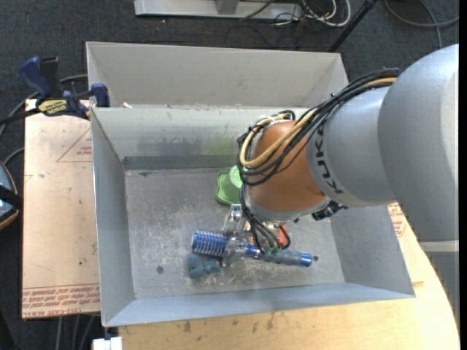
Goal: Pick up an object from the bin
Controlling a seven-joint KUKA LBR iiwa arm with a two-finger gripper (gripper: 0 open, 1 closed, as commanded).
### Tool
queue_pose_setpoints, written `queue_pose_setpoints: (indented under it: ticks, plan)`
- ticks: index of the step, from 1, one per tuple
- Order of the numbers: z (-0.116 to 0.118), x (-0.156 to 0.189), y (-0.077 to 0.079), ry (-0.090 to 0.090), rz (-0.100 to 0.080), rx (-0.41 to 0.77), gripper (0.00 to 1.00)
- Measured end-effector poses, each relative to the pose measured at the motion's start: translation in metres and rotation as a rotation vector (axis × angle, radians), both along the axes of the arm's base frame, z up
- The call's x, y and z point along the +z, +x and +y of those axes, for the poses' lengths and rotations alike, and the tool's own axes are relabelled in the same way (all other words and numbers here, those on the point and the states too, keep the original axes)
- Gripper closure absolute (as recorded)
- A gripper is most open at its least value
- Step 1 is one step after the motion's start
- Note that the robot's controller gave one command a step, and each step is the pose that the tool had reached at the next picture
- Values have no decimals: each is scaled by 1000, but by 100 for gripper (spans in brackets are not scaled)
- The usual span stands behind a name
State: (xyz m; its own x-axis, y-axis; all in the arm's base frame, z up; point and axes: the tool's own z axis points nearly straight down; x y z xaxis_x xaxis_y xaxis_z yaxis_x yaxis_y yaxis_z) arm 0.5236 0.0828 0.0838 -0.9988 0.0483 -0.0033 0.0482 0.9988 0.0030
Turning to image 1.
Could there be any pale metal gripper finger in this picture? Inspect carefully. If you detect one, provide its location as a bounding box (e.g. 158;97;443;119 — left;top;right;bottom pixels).
220;249;244;268
225;236;250;252

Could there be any blue hairbrush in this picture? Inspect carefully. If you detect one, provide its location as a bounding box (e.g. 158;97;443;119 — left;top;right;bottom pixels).
191;230;313;268

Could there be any teal fuzzy toy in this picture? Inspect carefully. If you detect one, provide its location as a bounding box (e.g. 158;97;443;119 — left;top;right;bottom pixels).
186;253;223;281

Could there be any green plastic cup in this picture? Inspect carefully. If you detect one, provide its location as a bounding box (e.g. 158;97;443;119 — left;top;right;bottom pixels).
215;164;244;206

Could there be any grey metal bin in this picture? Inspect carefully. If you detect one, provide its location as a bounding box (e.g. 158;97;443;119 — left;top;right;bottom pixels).
85;41;416;327

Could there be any brown cardboard board, red print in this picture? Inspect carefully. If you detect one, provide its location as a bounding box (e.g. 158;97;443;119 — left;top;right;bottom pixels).
21;98;426;320

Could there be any black cylinder on white bracket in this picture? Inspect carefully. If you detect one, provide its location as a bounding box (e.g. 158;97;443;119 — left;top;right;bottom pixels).
312;201;348;222

